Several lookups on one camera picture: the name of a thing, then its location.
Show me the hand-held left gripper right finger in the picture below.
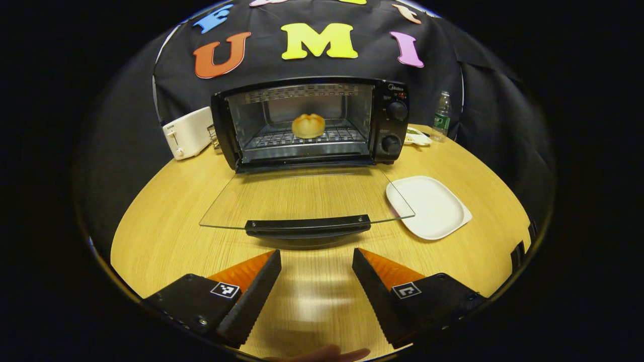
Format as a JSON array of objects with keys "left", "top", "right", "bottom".
[{"left": 351, "top": 247, "right": 488, "bottom": 348}]

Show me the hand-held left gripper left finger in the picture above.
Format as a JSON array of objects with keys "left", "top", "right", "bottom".
[{"left": 142, "top": 249, "right": 282, "bottom": 348}]

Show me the black electric oven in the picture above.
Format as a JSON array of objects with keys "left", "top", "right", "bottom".
[{"left": 199, "top": 76, "right": 416, "bottom": 250}]

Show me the golden bread bun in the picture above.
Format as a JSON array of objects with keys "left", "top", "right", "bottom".
[{"left": 291, "top": 113, "right": 327, "bottom": 139}]

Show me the white square plate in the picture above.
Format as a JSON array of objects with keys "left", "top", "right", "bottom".
[{"left": 385, "top": 175, "right": 473, "bottom": 241}]

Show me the white divided snack dish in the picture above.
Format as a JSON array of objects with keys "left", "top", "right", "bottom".
[{"left": 404, "top": 127, "right": 433, "bottom": 147}]

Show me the white toaster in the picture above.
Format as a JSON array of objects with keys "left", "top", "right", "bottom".
[{"left": 162, "top": 106, "right": 214, "bottom": 161}]

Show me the clear water bottle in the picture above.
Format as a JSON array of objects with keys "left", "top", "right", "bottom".
[{"left": 431, "top": 91, "right": 452, "bottom": 143}]

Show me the black backdrop cloth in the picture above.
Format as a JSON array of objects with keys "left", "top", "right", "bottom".
[{"left": 75, "top": 0, "right": 556, "bottom": 252}]

